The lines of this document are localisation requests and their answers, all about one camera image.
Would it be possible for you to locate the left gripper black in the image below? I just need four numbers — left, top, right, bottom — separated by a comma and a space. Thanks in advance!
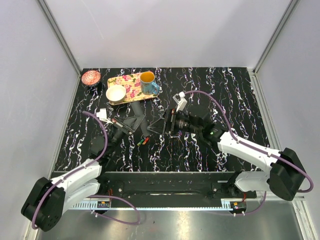
107, 115, 145, 156

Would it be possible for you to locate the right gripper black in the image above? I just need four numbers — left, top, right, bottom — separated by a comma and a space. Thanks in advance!
147, 108, 202, 136

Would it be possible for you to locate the black remote control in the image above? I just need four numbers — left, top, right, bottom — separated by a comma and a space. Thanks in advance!
130, 101, 151, 138

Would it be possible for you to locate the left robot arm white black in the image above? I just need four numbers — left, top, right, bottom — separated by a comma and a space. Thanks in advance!
21, 111, 124, 232

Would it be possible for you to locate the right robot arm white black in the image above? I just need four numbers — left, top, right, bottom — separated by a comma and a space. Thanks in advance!
147, 109, 306, 201

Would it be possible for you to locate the red orange battery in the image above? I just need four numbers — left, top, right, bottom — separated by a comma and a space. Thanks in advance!
142, 137, 149, 145

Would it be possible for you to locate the white small bowl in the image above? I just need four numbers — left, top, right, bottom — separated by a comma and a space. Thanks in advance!
105, 85, 127, 105

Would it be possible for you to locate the blue mug orange inside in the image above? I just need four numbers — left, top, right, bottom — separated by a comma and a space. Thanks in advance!
140, 71, 160, 95

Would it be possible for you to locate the floral yellow tray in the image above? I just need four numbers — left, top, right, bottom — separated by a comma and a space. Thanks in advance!
107, 72, 159, 105

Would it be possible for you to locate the red patterned bowl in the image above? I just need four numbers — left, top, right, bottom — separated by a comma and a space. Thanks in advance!
81, 70, 101, 87

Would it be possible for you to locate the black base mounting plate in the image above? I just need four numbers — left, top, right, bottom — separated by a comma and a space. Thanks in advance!
97, 172, 257, 209

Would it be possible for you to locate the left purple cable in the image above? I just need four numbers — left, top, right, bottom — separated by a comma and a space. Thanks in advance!
31, 111, 141, 230

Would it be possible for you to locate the purple cable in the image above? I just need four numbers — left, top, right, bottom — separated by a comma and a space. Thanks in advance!
183, 90, 315, 217
31, 111, 141, 230

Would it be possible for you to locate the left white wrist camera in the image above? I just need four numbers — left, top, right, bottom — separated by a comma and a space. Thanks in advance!
96, 108, 113, 124

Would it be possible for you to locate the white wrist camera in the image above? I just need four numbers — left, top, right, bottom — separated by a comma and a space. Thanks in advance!
172, 91, 187, 112
96, 108, 113, 124

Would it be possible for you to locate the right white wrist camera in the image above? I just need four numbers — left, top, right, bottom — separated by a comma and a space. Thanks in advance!
172, 91, 187, 112

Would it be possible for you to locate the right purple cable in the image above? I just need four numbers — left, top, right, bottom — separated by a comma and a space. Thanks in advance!
183, 90, 315, 217

